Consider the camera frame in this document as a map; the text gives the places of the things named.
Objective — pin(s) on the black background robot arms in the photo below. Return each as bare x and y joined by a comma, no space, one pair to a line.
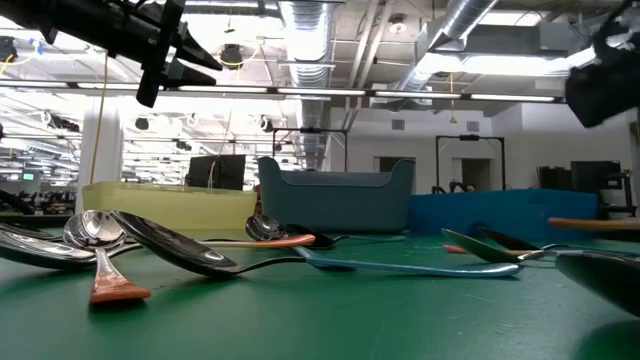
452,186

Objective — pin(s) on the black monitor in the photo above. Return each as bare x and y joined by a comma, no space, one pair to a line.
220,172

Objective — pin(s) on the white structural column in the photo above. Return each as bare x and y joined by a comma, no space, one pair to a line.
107,150

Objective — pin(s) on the black workstation equipment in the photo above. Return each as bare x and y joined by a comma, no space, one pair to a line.
595,175

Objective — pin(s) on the long linear ceiling light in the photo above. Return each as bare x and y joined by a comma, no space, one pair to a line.
320,91

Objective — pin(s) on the black metal frame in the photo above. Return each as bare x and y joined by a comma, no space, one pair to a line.
310,130
470,136

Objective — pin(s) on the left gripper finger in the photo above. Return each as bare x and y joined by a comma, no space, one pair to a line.
197,50
187,77

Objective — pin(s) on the green table mat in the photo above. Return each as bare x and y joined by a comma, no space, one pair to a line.
320,320

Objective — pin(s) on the black ceiling camera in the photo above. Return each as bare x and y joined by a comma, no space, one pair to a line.
231,56
6,49

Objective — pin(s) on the silver spiral air duct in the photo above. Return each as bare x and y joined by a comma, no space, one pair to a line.
465,20
310,50

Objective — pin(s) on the green exit sign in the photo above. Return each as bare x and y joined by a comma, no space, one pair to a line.
28,176

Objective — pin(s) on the black metal spoon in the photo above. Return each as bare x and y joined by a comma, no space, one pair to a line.
505,239
170,229
25,231
605,282

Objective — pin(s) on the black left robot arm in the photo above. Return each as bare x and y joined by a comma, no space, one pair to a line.
50,20

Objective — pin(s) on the grey-blue plastic bin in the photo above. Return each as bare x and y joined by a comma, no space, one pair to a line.
340,205

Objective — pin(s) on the yellow-green plastic bin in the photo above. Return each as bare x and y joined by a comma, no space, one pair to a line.
170,205

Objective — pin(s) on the blue plastic bin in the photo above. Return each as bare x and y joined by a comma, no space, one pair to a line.
500,212

